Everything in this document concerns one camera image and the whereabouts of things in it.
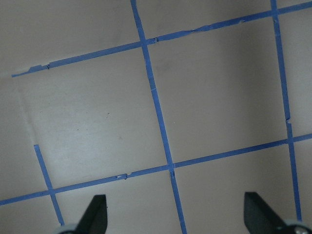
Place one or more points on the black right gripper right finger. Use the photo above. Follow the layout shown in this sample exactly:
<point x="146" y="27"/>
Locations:
<point x="259" y="217"/>

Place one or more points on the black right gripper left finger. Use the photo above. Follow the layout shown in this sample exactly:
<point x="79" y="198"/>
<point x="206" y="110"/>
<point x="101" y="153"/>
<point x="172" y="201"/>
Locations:
<point x="95" y="218"/>

